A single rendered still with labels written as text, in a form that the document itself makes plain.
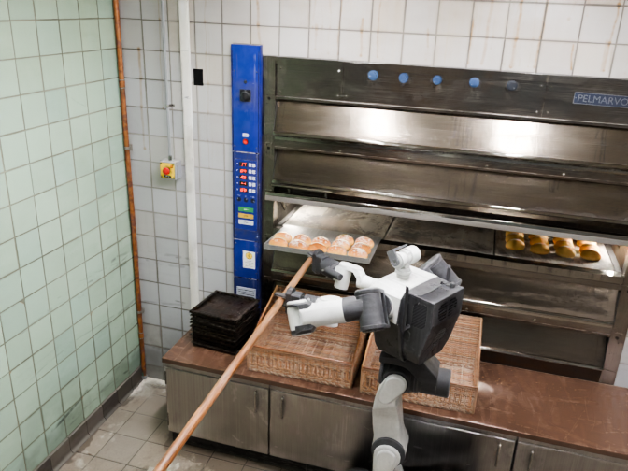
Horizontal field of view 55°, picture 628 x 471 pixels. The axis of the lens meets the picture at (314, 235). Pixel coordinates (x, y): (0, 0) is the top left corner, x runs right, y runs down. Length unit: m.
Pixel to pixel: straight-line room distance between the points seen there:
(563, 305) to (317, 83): 1.66
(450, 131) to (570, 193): 0.64
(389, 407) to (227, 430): 1.18
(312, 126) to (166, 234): 1.13
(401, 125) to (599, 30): 0.95
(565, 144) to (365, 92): 0.97
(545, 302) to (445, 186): 0.78
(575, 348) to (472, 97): 1.39
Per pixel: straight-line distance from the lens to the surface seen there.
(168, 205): 3.63
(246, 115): 3.25
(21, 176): 3.03
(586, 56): 3.02
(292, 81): 3.19
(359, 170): 3.17
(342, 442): 3.25
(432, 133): 3.06
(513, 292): 3.30
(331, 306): 2.19
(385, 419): 2.63
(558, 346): 3.44
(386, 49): 3.04
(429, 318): 2.21
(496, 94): 3.03
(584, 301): 3.34
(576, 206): 3.14
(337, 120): 3.14
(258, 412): 3.31
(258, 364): 3.19
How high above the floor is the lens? 2.38
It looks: 21 degrees down
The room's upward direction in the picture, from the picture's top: 2 degrees clockwise
